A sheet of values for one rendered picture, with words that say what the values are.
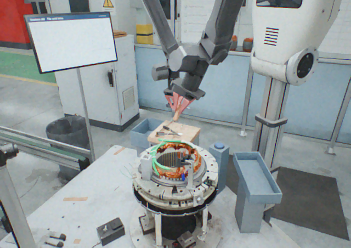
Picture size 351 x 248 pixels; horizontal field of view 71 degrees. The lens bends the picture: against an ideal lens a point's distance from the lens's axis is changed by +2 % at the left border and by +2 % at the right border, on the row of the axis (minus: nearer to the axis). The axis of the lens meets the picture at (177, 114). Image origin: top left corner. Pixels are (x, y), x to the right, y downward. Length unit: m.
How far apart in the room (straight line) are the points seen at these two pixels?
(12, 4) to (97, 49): 2.77
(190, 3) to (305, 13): 2.24
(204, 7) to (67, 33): 1.73
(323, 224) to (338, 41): 1.69
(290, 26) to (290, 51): 0.09
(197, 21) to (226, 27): 2.41
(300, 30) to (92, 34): 1.28
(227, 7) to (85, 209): 1.04
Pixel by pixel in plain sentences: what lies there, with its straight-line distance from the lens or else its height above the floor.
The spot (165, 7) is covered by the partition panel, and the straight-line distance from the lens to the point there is 3.25.
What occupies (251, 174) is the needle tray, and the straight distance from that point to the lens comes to 1.05.
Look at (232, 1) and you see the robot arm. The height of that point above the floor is 1.66.
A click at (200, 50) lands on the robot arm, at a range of 0.72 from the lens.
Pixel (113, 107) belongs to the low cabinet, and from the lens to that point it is 3.27.
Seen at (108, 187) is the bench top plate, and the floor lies 0.78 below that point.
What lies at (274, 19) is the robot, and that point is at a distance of 1.02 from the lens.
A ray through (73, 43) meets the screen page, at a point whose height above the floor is 1.39.
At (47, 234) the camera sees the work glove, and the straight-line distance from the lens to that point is 1.23.
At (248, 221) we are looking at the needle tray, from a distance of 1.12.
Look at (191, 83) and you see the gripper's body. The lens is 0.74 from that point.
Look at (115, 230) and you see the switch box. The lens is 1.11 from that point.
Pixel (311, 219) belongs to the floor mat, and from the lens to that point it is 2.46.
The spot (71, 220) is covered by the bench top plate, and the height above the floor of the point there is 0.78.
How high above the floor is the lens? 1.67
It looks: 26 degrees down
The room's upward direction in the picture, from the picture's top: straight up
